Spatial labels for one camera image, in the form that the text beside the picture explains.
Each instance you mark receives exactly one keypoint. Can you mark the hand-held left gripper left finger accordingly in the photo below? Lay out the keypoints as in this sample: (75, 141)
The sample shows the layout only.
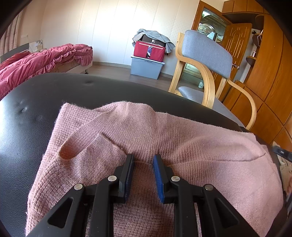
(129, 177)

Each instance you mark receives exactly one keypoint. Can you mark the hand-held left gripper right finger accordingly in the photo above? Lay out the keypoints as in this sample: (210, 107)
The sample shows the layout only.
(158, 177)

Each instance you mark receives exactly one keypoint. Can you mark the pink knitted sweater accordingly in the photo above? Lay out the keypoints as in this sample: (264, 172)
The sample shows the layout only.
(182, 141)

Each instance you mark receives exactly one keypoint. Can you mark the grey clothes on bag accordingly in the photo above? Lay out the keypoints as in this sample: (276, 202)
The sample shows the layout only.
(150, 33)

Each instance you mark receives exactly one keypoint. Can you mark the pale crumpled cloth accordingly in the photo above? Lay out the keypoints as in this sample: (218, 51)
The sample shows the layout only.
(286, 173)

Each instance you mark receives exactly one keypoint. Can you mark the wooden wardrobe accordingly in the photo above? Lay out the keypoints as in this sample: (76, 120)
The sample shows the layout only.
(273, 79)

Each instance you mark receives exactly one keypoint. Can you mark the grey plastic storage box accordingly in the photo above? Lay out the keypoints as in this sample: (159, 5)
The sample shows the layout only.
(146, 68)

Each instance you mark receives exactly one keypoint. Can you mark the wooden door with gold lines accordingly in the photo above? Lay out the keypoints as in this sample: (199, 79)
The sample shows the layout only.
(239, 45)

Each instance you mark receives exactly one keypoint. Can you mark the bed with grey headboard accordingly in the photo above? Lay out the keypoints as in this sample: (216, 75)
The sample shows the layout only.
(73, 66)

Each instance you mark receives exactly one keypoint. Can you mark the red fabric bag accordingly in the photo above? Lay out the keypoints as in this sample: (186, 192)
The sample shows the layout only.
(141, 49)

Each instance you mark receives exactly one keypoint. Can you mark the dark brown bag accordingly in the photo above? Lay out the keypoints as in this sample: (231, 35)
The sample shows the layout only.
(157, 42)

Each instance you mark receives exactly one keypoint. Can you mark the bed with red quilt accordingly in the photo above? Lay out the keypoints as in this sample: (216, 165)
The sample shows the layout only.
(34, 61)

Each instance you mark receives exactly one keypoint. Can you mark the beige patterned curtain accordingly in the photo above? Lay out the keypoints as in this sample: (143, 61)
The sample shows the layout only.
(11, 36)

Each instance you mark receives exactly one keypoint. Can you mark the grey armchair with wooden frame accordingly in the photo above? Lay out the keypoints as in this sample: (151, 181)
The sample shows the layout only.
(205, 50)

